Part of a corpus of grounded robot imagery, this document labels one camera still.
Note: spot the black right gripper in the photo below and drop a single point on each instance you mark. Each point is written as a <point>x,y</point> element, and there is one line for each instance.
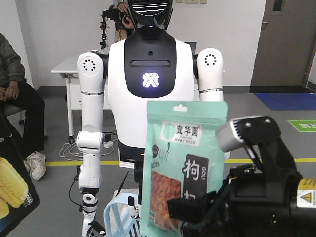
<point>194,210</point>

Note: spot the teal goji berry pouch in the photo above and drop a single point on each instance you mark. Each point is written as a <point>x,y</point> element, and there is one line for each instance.
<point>182,159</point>

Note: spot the light blue plastic basket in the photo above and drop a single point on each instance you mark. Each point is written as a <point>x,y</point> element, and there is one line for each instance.
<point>121,216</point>

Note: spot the black Franzzi cookie box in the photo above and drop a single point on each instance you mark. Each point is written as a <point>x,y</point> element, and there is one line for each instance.
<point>18,197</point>

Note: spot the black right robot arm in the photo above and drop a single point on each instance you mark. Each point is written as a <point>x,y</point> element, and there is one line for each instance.
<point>306,207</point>

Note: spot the blue floor mat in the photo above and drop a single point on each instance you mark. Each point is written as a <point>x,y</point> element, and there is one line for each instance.
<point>288,101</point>

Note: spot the green floor sign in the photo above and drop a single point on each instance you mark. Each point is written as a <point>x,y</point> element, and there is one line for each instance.
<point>304,125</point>

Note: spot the white black humanoid robot torso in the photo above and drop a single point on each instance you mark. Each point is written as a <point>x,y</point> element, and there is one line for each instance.
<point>150,64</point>

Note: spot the white folding table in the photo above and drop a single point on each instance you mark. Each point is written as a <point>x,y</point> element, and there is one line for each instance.
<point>68,71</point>

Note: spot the grey brown door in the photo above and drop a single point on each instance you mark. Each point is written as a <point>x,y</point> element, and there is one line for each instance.
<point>286,47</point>

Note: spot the seated person in grey jacket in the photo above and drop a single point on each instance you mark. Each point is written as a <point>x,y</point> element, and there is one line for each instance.
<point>15,91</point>

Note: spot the person holding camera rig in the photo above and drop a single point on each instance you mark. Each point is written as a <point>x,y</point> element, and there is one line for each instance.
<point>118,13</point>

